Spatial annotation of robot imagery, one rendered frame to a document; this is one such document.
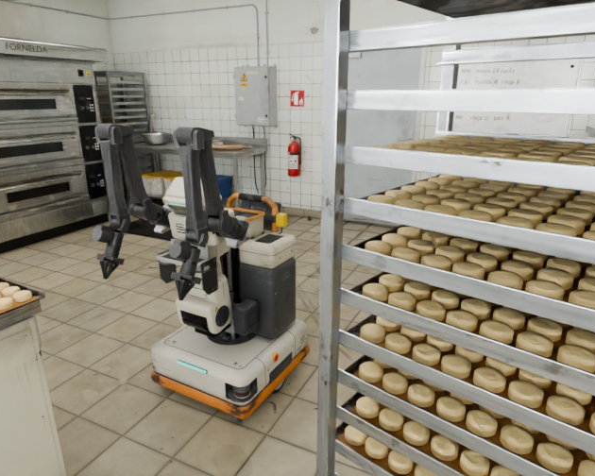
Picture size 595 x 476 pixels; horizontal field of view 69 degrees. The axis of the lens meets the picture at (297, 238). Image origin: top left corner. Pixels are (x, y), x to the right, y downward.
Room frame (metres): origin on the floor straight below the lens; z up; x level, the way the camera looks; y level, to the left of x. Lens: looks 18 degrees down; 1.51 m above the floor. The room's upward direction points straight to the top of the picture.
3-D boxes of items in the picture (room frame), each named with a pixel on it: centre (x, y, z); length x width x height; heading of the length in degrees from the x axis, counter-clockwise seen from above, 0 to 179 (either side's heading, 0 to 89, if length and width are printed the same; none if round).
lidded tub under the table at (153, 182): (6.05, 1.89, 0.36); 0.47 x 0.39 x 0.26; 152
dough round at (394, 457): (0.72, -0.21, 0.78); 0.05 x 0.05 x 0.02
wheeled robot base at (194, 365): (2.12, 0.36, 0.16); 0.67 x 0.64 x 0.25; 151
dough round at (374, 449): (0.76, -0.17, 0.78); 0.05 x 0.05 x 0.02
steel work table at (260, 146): (5.81, 1.40, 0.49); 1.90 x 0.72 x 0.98; 64
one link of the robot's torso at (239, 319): (1.95, 0.38, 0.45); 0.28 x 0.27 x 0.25; 61
